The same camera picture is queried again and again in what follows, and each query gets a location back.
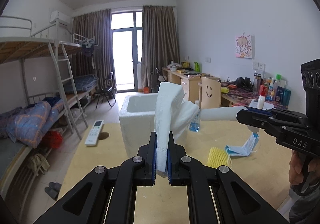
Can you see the red cloth bundle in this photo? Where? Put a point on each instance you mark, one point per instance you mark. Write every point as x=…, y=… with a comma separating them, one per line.
x=51, y=139

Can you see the white air conditioner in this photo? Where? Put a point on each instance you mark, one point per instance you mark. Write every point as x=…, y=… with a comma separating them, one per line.
x=60, y=17

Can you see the wooden chair with smiley face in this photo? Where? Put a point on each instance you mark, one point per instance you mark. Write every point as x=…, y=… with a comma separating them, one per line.
x=208, y=91

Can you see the person's right forearm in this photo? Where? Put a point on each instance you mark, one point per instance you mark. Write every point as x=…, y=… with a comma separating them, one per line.
x=307, y=206

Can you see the white double wall socket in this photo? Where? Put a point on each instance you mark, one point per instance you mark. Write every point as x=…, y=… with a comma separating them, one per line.
x=258, y=66

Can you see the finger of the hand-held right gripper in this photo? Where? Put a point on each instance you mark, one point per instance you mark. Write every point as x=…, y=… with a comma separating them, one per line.
x=262, y=111
x=260, y=121

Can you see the white lotion pump bottle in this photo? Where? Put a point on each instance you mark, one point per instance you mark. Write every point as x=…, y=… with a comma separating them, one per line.
x=261, y=101

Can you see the blue checked mattress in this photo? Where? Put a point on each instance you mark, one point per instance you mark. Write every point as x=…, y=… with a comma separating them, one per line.
x=81, y=83

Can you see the cartoon wall poster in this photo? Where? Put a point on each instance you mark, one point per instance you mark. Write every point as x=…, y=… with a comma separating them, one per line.
x=244, y=46

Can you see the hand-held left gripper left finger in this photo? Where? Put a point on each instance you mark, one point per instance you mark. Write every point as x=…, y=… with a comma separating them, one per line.
x=155, y=161

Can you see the patterned tablecloth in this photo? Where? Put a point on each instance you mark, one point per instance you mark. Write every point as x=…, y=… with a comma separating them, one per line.
x=240, y=96

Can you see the row of toiletry bottles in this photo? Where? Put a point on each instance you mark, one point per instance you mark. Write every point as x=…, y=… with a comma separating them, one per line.
x=275, y=89

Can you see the green bag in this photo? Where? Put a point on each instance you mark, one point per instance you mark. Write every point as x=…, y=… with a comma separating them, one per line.
x=197, y=66

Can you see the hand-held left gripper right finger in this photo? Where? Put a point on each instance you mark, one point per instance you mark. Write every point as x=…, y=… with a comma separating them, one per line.
x=168, y=164

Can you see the beige cloth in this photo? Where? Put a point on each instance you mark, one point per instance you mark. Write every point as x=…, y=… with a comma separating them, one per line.
x=38, y=162

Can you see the hanging dark clothes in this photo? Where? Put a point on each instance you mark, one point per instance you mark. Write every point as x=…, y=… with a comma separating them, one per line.
x=88, y=51

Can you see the metal bunk bed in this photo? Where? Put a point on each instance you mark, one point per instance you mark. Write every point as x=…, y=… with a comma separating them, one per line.
x=25, y=49
x=75, y=46

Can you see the white remote control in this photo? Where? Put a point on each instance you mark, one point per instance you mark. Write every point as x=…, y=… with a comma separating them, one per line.
x=94, y=133

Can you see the black folding cart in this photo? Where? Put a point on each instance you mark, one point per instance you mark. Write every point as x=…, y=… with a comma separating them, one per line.
x=157, y=79

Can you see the grey slipper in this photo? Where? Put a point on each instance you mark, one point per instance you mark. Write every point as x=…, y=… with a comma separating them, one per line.
x=51, y=192
x=55, y=185

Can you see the clear spray bottle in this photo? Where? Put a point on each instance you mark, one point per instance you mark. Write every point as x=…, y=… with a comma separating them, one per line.
x=194, y=126

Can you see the black folding chair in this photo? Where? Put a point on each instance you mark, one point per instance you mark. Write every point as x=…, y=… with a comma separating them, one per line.
x=106, y=89

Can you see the glass balcony door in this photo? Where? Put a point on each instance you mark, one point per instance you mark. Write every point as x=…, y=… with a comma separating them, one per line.
x=126, y=51

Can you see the blue patterned quilt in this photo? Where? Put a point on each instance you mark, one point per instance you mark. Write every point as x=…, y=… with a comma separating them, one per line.
x=27, y=121

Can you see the white foam box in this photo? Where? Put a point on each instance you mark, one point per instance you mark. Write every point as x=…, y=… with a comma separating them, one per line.
x=135, y=124

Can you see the wooden desk with drawers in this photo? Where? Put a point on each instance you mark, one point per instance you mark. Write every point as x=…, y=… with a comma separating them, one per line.
x=188, y=86

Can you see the brown curtain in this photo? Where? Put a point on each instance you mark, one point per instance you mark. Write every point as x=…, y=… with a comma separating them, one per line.
x=160, y=44
x=92, y=46

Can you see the person's right hand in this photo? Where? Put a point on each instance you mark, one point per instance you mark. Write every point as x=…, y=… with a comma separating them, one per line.
x=295, y=166

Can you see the white wall switch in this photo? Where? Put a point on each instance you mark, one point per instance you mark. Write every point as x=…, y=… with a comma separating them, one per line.
x=207, y=59

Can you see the blue face mask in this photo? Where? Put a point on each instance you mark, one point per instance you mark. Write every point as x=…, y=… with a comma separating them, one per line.
x=236, y=151
x=252, y=143

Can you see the orange bag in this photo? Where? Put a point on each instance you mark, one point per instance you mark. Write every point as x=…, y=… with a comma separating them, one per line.
x=146, y=89

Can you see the black headphones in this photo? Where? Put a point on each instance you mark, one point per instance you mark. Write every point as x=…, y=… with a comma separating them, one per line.
x=243, y=83

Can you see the metal bed ladder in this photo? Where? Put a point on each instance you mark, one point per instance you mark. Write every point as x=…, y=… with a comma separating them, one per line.
x=67, y=81

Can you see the yellow foam net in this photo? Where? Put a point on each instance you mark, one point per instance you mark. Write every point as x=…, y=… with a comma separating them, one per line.
x=216, y=157

